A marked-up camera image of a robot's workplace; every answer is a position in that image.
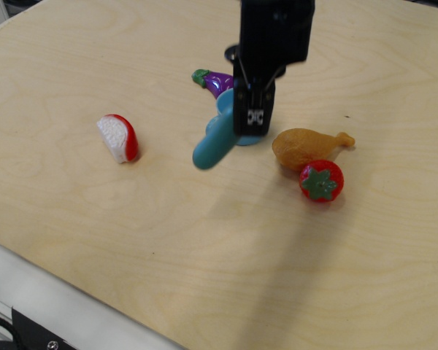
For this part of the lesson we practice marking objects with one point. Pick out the green toy cucumber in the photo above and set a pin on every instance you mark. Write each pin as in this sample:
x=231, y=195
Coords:
x=217, y=144

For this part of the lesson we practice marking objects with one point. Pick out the brown toy chicken drumstick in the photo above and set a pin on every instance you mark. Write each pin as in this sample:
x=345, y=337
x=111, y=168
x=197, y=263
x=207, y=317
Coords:
x=296, y=147

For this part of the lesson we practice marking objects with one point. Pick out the red toy strawberry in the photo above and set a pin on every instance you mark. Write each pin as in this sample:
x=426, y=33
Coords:
x=321, y=181

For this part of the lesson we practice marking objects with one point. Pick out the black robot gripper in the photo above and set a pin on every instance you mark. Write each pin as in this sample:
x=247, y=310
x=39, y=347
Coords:
x=273, y=35

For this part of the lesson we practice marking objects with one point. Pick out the red white toy sushi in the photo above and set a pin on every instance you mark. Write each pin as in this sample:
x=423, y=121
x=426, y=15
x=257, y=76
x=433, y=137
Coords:
x=119, y=137

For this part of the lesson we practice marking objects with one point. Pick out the purple toy eggplant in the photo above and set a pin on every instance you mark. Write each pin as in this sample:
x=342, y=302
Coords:
x=215, y=82

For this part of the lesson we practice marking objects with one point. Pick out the blue plastic toy cup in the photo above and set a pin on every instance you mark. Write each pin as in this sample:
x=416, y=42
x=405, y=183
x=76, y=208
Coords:
x=224, y=102

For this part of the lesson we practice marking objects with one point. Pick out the black metal corner bracket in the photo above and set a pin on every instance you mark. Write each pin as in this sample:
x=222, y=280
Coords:
x=35, y=336

